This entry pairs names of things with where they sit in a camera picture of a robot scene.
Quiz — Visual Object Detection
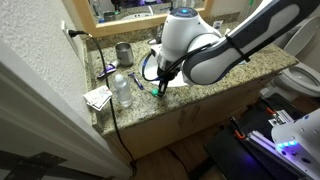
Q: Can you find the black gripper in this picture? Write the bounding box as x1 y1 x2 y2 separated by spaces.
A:
157 65 176 97

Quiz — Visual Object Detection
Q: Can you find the green white contact lens case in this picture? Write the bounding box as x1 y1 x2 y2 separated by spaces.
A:
151 89 164 97

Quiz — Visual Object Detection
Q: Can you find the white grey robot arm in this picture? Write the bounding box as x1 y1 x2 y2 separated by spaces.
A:
148 0 320 96

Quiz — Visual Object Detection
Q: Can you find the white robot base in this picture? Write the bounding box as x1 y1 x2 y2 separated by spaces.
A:
271 109 320 180

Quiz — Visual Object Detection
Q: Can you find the white sink basin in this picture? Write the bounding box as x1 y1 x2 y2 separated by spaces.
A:
139 56 186 88

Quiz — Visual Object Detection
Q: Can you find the blue razor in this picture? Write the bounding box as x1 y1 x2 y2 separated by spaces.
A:
128 72 144 90

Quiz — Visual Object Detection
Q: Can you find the clear plastic bottle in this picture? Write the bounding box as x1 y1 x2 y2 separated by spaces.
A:
114 74 133 107

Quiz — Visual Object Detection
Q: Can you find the chrome faucet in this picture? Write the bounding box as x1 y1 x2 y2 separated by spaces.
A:
148 23 164 45

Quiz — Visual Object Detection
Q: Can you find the wooden vanity cabinet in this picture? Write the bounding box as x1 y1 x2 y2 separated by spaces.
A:
103 76 271 160

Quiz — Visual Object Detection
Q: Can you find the grey metal cup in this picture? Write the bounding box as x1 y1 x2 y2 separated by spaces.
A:
115 42 134 66

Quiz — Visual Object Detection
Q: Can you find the purple toothpaste tube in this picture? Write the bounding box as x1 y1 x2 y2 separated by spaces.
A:
98 61 119 78

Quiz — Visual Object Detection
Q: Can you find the white paper packet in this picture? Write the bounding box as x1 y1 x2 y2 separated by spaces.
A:
83 85 112 111

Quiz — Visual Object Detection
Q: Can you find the small white tube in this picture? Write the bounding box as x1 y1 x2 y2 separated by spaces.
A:
224 28 231 36

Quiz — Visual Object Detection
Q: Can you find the wood framed mirror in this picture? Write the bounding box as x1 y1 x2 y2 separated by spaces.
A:
70 0 215 38

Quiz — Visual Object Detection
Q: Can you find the black robot cart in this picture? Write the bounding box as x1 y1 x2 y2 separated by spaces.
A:
188 94 309 180

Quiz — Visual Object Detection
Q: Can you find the white door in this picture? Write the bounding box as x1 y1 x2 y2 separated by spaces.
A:
0 40 134 180

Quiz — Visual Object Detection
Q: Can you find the white toilet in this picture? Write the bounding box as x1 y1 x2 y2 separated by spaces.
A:
260 16 320 101

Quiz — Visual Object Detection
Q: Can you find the black power cable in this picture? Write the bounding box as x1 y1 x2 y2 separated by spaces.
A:
67 29 138 178

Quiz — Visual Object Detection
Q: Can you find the white wall outlet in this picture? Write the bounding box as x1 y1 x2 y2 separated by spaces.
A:
61 20 80 58

